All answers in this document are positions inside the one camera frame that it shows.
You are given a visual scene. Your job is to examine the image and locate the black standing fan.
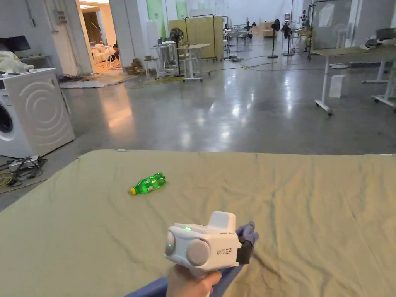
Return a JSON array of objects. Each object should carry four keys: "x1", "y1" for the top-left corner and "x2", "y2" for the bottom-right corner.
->
[
  {"x1": 267, "y1": 19, "x2": 281, "y2": 59},
  {"x1": 169, "y1": 27, "x2": 187, "y2": 77}
]

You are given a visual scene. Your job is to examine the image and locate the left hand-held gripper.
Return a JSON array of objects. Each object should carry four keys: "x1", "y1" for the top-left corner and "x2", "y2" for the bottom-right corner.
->
[{"x1": 164, "y1": 211, "x2": 253, "y2": 278}]

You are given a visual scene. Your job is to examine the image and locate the person's left hand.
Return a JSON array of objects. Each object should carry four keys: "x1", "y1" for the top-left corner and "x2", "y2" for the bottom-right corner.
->
[{"x1": 167, "y1": 264, "x2": 223, "y2": 297}]

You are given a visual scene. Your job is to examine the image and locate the black metal clothes rack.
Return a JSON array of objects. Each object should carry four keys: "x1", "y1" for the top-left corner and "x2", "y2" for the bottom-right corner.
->
[{"x1": 184, "y1": 14, "x2": 218, "y2": 63}]

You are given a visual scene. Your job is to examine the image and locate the pile of cartons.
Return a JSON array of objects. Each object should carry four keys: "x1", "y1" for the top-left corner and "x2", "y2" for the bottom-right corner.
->
[{"x1": 125, "y1": 58, "x2": 147, "y2": 76}]

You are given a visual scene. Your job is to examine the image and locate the blue garment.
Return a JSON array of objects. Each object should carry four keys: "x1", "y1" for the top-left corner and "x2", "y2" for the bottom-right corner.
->
[{"x1": 123, "y1": 220, "x2": 260, "y2": 297}]

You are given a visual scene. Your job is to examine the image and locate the white washing machine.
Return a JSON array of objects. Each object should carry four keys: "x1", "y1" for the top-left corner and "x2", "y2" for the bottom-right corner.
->
[{"x1": 0, "y1": 51, "x2": 77, "y2": 159}]

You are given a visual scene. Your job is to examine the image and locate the white folding table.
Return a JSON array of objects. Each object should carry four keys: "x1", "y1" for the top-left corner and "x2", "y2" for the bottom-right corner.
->
[{"x1": 150, "y1": 37, "x2": 178, "y2": 79}]

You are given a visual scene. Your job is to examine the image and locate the green plastic bottle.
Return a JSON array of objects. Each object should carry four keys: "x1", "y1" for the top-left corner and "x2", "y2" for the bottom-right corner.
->
[{"x1": 129, "y1": 172, "x2": 167, "y2": 196}]

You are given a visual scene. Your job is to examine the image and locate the white power strip with cables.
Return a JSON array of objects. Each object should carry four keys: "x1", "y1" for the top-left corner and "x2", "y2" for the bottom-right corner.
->
[{"x1": 0, "y1": 154, "x2": 49, "y2": 188}]

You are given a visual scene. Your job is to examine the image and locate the bed with beige sheet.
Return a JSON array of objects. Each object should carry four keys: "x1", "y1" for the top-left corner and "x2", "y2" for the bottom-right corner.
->
[{"x1": 0, "y1": 149, "x2": 396, "y2": 297}]

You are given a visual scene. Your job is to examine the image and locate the small wooden table, white legs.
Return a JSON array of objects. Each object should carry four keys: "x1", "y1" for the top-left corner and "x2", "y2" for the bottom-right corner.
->
[{"x1": 178, "y1": 43, "x2": 213, "y2": 83}]

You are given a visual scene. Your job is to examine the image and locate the long wooden table, white legs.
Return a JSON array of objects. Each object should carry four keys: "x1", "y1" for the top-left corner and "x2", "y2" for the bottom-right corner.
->
[{"x1": 311, "y1": 27, "x2": 396, "y2": 117}]

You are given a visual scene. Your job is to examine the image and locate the white paper bag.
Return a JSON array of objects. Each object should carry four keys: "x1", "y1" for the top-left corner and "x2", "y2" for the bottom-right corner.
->
[{"x1": 329, "y1": 74, "x2": 347, "y2": 99}]

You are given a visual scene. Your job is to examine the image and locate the white standing fan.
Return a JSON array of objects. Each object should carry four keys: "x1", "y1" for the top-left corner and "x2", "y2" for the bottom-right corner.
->
[{"x1": 329, "y1": 23, "x2": 353, "y2": 69}]

